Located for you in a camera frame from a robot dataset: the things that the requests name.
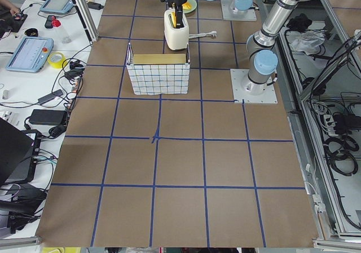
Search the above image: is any white toaster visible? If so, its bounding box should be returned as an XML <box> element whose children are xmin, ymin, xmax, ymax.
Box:
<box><xmin>164</xmin><ymin>9</ymin><xmax>189</xmax><ymax>51</ymax></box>

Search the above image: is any toast slice in toaster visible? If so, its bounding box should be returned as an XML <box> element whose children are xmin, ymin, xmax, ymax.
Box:
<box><xmin>170</xmin><ymin>11</ymin><xmax>177</xmax><ymax>28</ymax></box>

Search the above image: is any triangular golden bread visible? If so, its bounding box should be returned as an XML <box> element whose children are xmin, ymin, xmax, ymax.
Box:
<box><xmin>182</xmin><ymin>2</ymin><xmax>192</xmax><ymax>11</ymax></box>

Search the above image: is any light green plate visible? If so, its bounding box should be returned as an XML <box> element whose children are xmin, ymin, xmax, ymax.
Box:
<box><xmin>182</xmin><ymin>0</ymin><xmax>197</xmax><ymax>14</ymax></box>

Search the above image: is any blue teach pendant far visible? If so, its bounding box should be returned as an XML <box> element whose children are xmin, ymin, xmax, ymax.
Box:
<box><xmin>39</xmin><ymin>0</ymin><xmax>73</xmax><ymax>15</ymax></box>

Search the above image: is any blue teach pendant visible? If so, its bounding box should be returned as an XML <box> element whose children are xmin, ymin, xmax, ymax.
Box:
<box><xmin>5</xmin><ymin>37</ymin><xmax>54</xmax><ymax>73</ymax></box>
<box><xmin>39</xmin><ymin>0</ymin><xmax>73</xmax><ymax>15</ymax></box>

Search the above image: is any crumpled white cloth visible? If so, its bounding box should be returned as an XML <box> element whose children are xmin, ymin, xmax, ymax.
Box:
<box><xmin>290</xmin><ymin>30</ymin><xmax>326</xmax><ymax>55</ymax></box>

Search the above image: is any red black tool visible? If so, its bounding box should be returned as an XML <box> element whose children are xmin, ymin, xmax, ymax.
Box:
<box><xmin>45</xmin><ymin>15</ymin><xmax>61</xmax><ymax>29</ymax></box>

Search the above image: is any yellow tape roll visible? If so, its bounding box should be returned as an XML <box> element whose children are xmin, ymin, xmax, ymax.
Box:
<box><xmin>47</xmin><ymin>52</ymin><xmax>67</xmax><ymax>69</ymax></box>

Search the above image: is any black bowl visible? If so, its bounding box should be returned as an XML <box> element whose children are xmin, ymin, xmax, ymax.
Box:
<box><xmin>24</xmin><ymin>28</ymin><xmax>38</xmax><ymax>37</ymax></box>

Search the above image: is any blue teach pendant near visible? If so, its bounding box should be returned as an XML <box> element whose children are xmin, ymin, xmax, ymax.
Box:
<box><xmin>5</xmin><ymin>37</ymin><xmax>54</xmax><ymax>73</ymax></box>

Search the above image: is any black power brick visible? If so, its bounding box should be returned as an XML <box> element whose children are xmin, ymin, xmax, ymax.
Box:
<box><xmin>29</xmin><ymin>109</ymin><xmax>66</xmax><ymax>126</ymax></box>

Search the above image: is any black laptop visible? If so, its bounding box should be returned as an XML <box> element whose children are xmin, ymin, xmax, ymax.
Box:
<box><xmin>1</xmin><ymin>119</ymin><xmax>41</xmax><ymax>185</ymax></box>

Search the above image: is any white power cord with plug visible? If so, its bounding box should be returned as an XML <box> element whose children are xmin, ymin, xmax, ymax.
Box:
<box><xmin>187</xmin><ymin>30</ymin><xmax>218</xmax><ymax>39</ymax></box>

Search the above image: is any checkered wire basket with wood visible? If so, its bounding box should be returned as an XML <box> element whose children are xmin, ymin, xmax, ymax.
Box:
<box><xmin>126</xmin><ymin>44</ymin><xmax>191</xmax><ymax>95</ymax></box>

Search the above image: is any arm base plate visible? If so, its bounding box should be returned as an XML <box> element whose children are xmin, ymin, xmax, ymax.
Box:
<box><xmin>221</xmin><ymin>0</ymin><xmax>257</xmax><ymax>21</ymax></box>
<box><xmin>230</xmin><ymin>69</ymin><xmax>278</xmax><ymax>104</ymax></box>

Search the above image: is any aluminium frame post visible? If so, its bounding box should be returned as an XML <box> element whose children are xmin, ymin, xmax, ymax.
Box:
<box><xmin>71</xmin><ymin>0</ymin><xmax>99</xmax><ymax>43</ymax></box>

